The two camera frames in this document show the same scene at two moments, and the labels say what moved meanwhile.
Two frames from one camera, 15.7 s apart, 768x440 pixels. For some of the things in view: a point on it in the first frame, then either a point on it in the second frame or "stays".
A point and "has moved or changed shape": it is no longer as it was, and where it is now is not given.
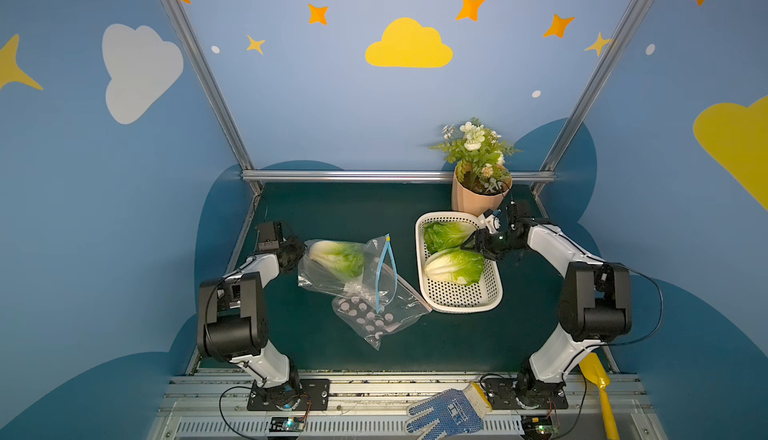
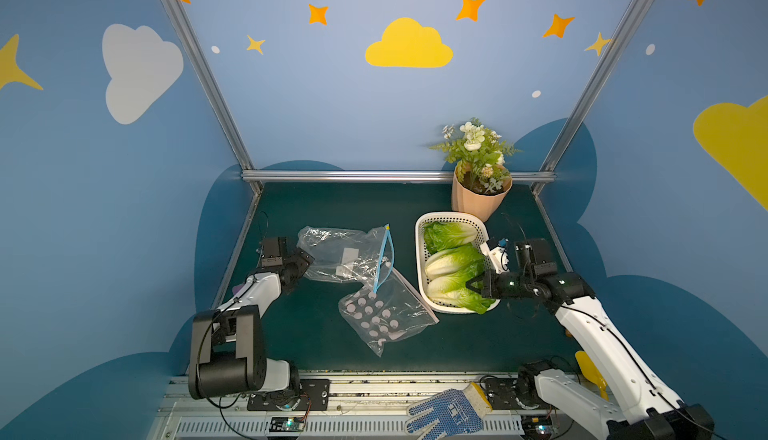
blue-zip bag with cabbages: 365,270 has moved or changed shape
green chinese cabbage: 442,235 stays
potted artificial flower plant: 481,178 stays
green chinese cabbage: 347,261 → 451,289
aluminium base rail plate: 205,405 stays
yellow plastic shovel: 592,368 stays
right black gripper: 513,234 → 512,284
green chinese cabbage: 456,266 stays
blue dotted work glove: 457,411 stays
